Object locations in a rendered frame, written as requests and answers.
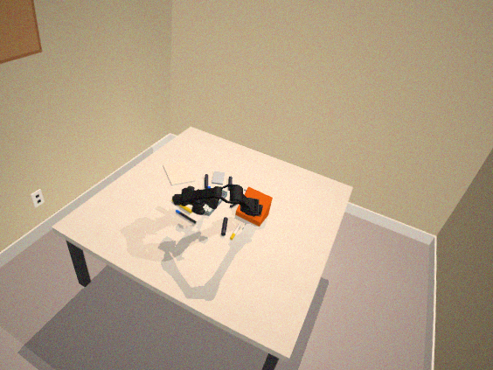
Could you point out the keyboard with white letter keys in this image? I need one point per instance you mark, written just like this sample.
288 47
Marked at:
208 210

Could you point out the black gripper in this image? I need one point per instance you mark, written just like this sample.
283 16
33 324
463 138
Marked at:
212 203

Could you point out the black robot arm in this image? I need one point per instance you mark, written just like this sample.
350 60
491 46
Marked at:
191 197

